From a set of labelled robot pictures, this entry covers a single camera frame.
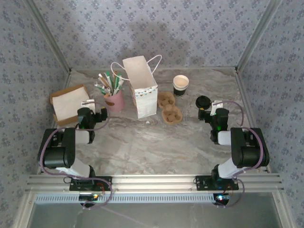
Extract white napkin stack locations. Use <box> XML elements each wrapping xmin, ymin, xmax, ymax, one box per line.
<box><xmin>52</xmin><ymin>86</ymin><xmax>92</xmax><ymax>121</ymax></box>

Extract grey slotted cable duct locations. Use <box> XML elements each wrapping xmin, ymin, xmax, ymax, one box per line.
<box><xmin>34</xmin><ymin>192</ymin><xmax>220</xmax><ymax>204</ymax></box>

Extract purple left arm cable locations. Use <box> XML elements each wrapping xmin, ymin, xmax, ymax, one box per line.
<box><xmin>39</xmin><ymin>99</ymin><xmax>114</xmax><ymax>211</ymax></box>

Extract green white straw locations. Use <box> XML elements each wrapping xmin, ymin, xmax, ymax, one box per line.
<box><xmin>105</xmin><ymin>70</ymin><xmax>115</xmax><ymax>92</ymax></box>

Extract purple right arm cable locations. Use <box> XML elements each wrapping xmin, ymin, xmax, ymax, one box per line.
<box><xmin>215</xmin><ymin>101</ymin><xmax>265</xmax><ymax>209</ymax></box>

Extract pink straw holder cup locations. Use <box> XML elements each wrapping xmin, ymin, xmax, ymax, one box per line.
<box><xmin>104</xmin><ymin>89</ymin><xmax>125</xmax><ymax>112</ymax></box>

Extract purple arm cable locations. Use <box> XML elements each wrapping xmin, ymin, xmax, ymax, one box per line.
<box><xmin>215</xmin><ymin>101</ymin><xmax>265</xmax><ymax>209</ymax></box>
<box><xmin>39</xmin><ymin>99</ymin><xmax>114</xmax><ymax>211</ymax></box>

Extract brown pulp cup carrier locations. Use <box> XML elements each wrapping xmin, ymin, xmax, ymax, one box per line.
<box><xmin>157</xmin><ymin>92</ymin><xmax>183</xmax><ymax>124</ymax></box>

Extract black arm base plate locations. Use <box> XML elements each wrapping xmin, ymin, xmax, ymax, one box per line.
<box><xmin>195</xmin><ymin>175</ymin><xmax>239</xmax><ymax>191</ymax></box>
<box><xmin>69</xmin><ymin>176</ymin><xmax>113</xmax><ymax>191</ymax></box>

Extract white paper gift bag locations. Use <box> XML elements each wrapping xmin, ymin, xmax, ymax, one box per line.
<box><xmin>111</xmin><ymin>55</ymin><xmax>162</xmax><ymax>119</ymax></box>

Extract aluminium corner post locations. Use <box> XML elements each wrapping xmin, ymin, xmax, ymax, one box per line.
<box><xmin>25</xmin><ymin>0</ymin><xmax>72</xmax><ymax>73</ymax></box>
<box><xmin>235</xmin><ymin>0</ymin><xmax>285</xmax><ymax>72</ymax></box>

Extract brown cardboard napkin box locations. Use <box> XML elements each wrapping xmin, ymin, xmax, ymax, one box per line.
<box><xmin>49</xmin><ymin>84</ymin><xmax>95</xmax><ymax>126</ymax></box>

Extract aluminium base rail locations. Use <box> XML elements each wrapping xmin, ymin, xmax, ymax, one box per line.
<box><xmin>26</xmin><ymin>174</ymin><xmax>285</xmax><ymax>192</ymax></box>

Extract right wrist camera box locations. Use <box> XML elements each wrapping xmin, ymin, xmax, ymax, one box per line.
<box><xmin>210</xmin><ymin>100</ymin><xmax>225</xmax><ymax>115</ymax></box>

